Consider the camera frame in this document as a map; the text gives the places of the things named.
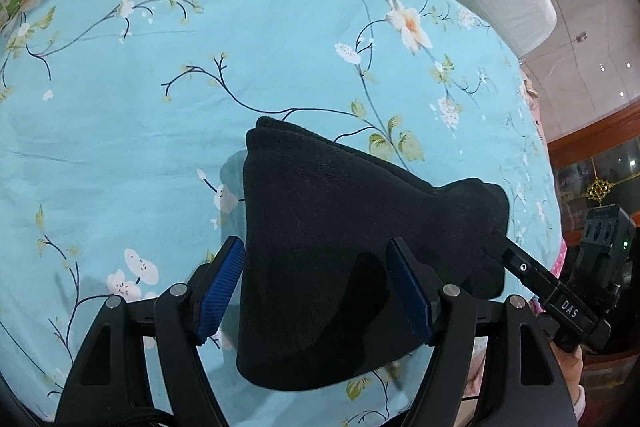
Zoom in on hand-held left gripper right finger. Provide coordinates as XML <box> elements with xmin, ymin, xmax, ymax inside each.
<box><xmin>385</xmin><ymin>236</ymin><xmax>581</xmax><ymax>427</ymax></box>

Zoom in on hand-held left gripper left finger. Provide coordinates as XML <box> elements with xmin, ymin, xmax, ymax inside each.
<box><xmin>54</xmin><ymin>234</ymin><xmax>247</xmax><ymax>427</ymax></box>

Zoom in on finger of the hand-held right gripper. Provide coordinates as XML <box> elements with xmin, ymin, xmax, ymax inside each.
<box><xmin>482</xmin><ymin>232</ymin><xmax>558</xmax><ymax>304</ymax></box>

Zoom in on black pants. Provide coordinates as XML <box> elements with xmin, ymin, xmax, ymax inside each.
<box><xmin>234</xmin><ymin>116</ymin><xmax>511</xmax><ymax>393</ymax></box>

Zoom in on person's right hand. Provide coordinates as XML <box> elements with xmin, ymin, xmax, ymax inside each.
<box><xmin>550</xmin><ymin>339</ymin><xmax>585</xmax><ymax>413</ymax></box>

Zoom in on pink dotted cloth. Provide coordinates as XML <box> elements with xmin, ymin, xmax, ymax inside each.
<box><xmin>547</xmin><ymin>234</ymin><xmax>571</xmax><ymax>280</ymax></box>

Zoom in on gold ornament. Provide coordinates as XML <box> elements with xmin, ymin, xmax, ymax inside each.
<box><xmin>585</xmin><ymin>179</ymin><xmax>614</xmax><ymax>206</ymax></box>

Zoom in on wooden glass cabinet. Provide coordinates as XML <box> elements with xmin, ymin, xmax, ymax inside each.
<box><xmin>547</xmin><ymin>102</ymin><xmax>640</xmax><ymax>427</ymax></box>

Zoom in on light blue floral bedsheet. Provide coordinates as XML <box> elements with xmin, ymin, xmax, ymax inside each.
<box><xmin>0</xmin><ymin>0</ymin><xmax>568</xmax><ymax>427</ymax></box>

